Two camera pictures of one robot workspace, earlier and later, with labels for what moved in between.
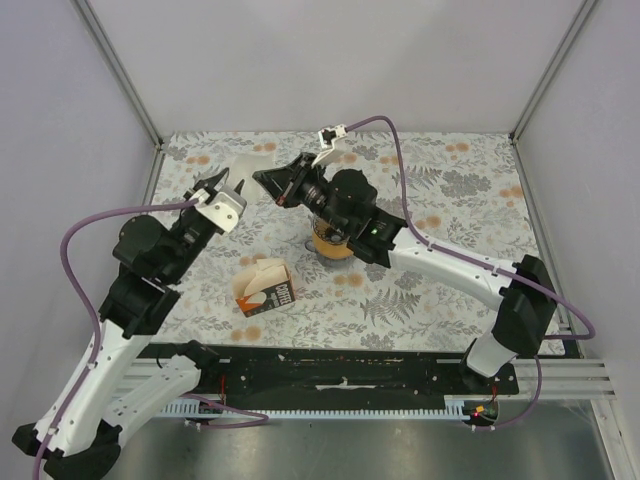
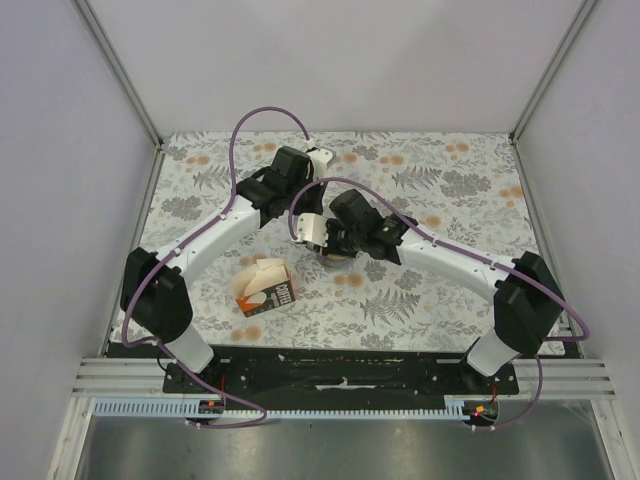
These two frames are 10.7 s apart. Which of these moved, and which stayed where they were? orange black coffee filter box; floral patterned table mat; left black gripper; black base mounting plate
Moved: left black gripper
Stayed: black base mounting plate; orange black coffee filter box; floral patterned table mat
